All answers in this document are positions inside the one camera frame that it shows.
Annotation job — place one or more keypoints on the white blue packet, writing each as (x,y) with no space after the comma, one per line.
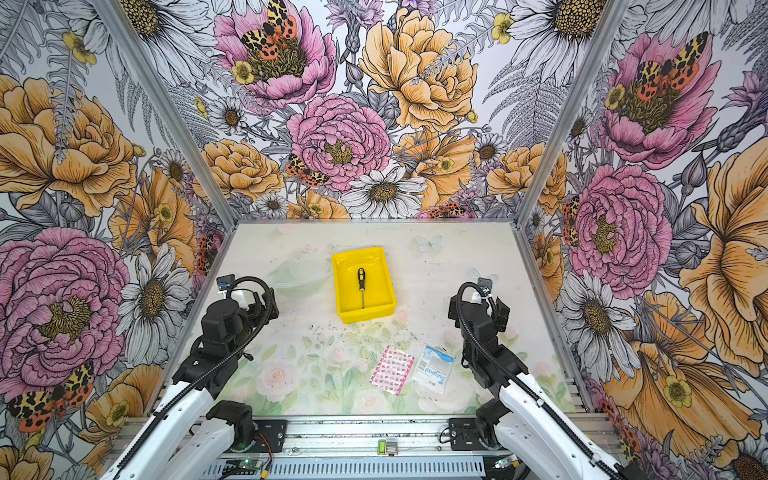
(433,368)

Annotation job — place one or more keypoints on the yellow plastic bin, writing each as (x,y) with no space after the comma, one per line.
(380,299)

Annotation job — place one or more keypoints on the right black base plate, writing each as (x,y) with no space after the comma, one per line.
(464,434)

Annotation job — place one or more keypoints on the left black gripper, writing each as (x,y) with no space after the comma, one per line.
(264,301)

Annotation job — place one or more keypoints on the pink patterned packet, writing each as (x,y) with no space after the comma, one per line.
(392,370)

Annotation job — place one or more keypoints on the small green circuit board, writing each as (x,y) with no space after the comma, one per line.
(243,467)

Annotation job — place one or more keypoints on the black yellow screwdriver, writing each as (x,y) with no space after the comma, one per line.
(361,278)

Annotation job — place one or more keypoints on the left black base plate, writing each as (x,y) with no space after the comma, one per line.
(265,436)

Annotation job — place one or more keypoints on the aluminium rail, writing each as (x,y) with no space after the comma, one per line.
(316,436)

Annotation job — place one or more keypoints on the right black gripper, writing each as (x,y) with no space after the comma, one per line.
(501,313)

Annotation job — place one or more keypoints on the small green rail module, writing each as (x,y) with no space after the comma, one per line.
(387,447)

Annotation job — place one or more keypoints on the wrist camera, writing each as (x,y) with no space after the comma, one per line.
(485,286)
(225,281)

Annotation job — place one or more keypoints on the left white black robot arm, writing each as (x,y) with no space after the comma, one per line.
(190,427)

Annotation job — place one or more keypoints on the grey slotted cable duct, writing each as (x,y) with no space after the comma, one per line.
(419,467)

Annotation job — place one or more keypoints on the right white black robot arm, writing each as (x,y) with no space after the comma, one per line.
(520,417)

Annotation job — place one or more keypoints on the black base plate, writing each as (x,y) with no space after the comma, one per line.
(464,434)
(265,436)

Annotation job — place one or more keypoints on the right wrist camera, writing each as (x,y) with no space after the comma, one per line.
(485,286)

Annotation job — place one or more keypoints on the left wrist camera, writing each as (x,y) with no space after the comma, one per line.
(225,281)

